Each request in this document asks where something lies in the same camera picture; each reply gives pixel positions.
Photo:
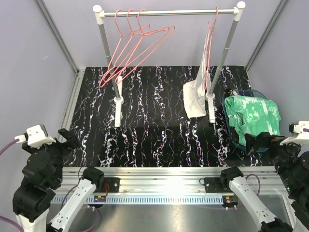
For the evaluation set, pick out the blue plastic basket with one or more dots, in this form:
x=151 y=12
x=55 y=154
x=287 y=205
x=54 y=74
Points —
x=234 y=138

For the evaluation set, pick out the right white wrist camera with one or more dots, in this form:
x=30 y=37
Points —
x=299 y=132

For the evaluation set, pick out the green tie-dye trousers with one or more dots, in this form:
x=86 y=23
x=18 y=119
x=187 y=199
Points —
x=252 y=115

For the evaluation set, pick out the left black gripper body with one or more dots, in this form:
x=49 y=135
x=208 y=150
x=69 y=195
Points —
x=70 y=144

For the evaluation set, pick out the aluminium corner post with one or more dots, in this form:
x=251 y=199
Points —
x=56 y=34
x=269 y=28

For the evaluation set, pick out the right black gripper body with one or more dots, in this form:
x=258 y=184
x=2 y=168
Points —
x=265 y=139

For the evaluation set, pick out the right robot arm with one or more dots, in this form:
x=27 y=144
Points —
x=291 y=166

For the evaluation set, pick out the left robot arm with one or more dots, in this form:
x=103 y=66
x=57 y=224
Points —
x=43 y=174

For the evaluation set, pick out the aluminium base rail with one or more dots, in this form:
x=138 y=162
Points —
x=185 y=180

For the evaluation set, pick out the white slotted cable duct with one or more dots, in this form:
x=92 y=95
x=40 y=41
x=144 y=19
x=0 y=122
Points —
x=156 y=199

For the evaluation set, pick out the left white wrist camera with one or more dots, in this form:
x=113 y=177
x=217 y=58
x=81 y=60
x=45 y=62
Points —
x=35 y=136

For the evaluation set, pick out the left aluminium corner post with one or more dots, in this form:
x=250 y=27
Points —
x=56 y=34

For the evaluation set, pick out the black white tie-dye trousers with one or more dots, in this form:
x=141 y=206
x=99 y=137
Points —
x=230 y=92

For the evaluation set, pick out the silver clothes rack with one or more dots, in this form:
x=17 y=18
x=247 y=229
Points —
x=179 y=51

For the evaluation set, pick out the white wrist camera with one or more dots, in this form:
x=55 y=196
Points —
x=35 y=136
x=299 y=132

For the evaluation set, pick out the right aluminium corner post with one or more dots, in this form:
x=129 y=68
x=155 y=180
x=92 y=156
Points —
x=269 y=28

